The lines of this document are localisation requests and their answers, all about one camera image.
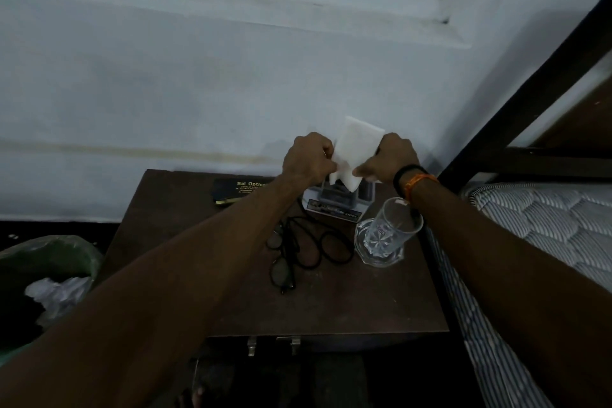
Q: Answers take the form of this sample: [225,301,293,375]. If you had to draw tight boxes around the person's left hand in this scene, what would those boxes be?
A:
[280,131,339,189]

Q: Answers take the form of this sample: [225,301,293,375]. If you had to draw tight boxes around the person's right hand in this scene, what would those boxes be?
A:
[352,133,421,184]

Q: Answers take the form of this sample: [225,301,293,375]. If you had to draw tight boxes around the white paper sheet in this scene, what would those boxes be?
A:
[328,115,386,193]

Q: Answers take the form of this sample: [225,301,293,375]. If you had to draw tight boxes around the grey plastic organizer box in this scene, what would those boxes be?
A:
[302,173,379,224]

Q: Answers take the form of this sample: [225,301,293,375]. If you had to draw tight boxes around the clear drinking glass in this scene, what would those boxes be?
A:
[363,197,425,256]

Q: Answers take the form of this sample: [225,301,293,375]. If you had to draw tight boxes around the black eyeglasses case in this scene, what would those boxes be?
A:
[212,177,276,207]

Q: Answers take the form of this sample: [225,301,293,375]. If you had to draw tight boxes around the black cable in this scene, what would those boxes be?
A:
[284,197,356,272]

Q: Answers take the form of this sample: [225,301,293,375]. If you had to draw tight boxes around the clear glass ashtray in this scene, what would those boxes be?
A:
[353,219,407,269]

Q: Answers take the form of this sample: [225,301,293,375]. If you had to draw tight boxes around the black eyeglasses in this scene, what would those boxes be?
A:
[266,223,300,295]

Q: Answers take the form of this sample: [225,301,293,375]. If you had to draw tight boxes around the large white paper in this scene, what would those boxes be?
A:
[24,276,92,327]

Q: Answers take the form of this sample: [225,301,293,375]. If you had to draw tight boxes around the person's right forearm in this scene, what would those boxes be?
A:
[409,178,612,408]

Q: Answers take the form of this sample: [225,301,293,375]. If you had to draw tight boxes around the person's left forearm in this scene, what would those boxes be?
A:
[0,173,307,408]

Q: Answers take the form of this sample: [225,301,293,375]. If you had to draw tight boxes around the brown bedside table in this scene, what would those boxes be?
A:
[93,168,450,356]

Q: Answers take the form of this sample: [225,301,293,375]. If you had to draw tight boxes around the black wristband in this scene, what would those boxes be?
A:
[393,163,429,198]

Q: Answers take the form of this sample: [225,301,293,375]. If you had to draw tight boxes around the striped mattress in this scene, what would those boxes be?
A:
[425,182,612,408]

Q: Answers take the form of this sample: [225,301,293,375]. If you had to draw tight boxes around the trash bin with green liner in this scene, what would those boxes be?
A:
[0,235,104,368]

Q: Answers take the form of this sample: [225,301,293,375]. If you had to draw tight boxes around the orange thread bracelet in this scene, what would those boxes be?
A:
[403,173,440,201]

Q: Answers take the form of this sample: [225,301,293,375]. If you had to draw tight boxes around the dark wooden bed frame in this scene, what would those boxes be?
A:
[437,0,612,189]

